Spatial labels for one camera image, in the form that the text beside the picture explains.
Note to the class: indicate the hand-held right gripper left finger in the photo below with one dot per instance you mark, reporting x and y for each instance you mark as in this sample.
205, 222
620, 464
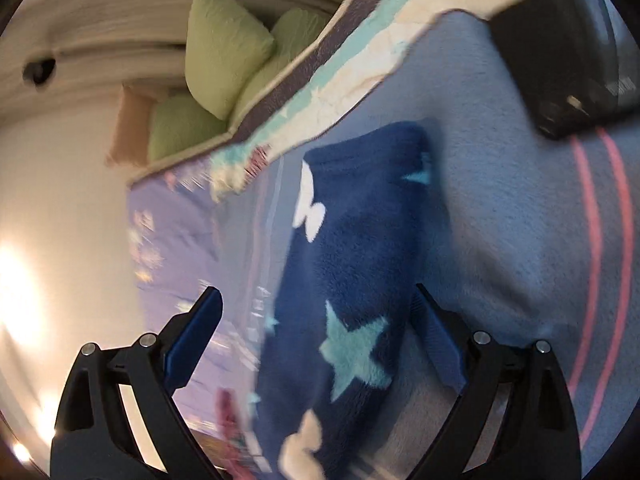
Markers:
192, 342

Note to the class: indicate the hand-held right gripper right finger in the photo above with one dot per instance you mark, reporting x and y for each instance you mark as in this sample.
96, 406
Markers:
440, 342

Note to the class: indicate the navy star-print fleece garment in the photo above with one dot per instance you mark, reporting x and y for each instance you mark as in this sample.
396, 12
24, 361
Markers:
350, 260

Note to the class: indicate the purple printed bedsheet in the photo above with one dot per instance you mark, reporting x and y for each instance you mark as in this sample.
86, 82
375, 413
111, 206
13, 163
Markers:
200, 240

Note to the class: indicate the grey fleece blanket pink stripes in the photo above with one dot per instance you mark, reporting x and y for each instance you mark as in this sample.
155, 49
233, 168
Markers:
500, 210

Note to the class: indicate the green pillow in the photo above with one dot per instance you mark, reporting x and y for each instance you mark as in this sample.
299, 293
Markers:
180, 130
220, 50
295, 42

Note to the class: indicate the beige pillow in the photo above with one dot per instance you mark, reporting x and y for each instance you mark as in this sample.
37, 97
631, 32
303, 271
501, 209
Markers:
131, 125

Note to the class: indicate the teal cream printed cloth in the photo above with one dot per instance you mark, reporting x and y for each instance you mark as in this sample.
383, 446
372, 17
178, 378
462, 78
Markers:
350, 75

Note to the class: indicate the black box-shaped object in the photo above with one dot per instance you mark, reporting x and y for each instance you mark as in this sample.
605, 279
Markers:
550, 60

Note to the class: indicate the dark round wall fixture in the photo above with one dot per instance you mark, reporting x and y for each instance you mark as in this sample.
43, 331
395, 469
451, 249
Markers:
39, 71

